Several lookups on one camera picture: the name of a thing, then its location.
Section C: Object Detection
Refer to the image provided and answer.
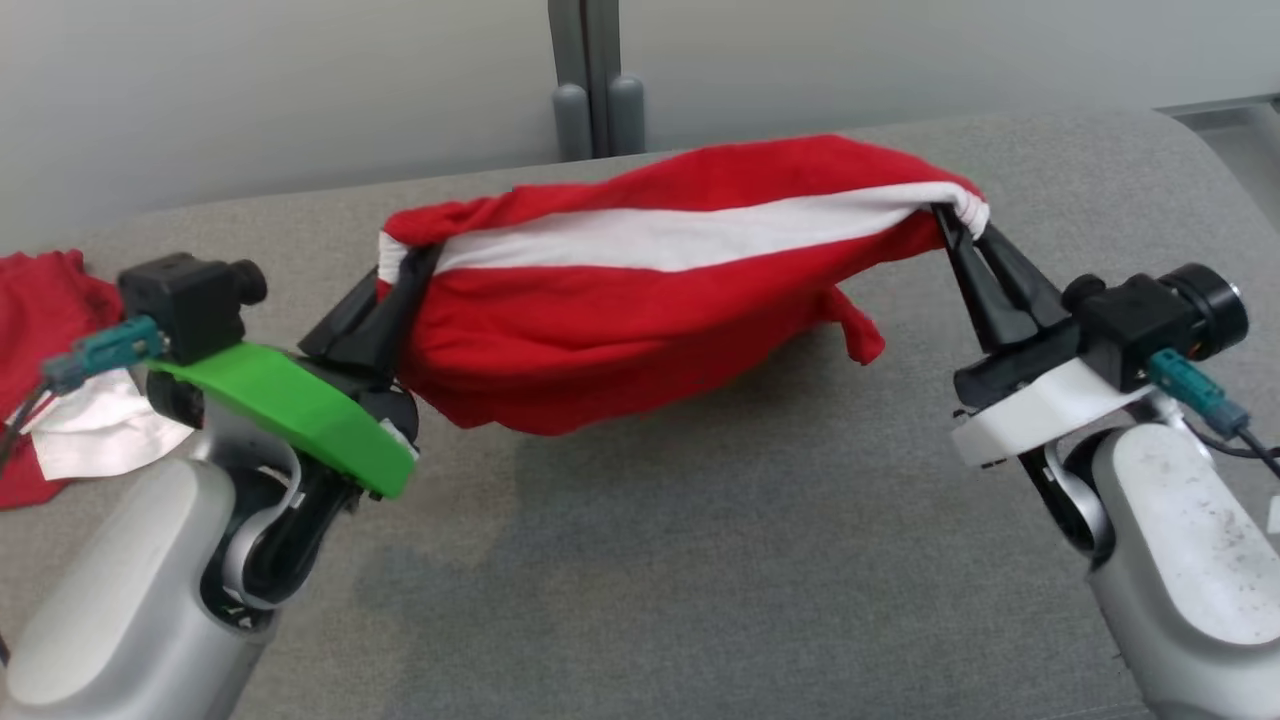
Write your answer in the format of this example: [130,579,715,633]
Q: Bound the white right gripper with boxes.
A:
[931,204,1162,470]

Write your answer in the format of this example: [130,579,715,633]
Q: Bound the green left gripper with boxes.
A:
[148,244,442,500]

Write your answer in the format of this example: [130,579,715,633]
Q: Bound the red shorts with white stripe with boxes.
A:
[377,133,992,437]

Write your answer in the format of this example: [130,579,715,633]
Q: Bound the red white jersey shirt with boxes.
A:
[0,249,197,512]

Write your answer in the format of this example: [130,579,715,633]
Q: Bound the dark grey baseboard strip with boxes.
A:
[1153,94,1280,123]

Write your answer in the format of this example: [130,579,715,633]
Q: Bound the teal plug right camera cable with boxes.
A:
[1144,349,1280,473]

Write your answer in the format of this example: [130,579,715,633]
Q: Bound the teal plug camera cable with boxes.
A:
[0,314,167,467]
[1144,349,1280,473]

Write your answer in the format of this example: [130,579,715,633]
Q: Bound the teal plug left camera cable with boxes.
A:
[0,314,167,467]

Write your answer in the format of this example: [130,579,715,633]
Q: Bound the grey partition post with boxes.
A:
[547,0,594,162]
[592,0,647,157]

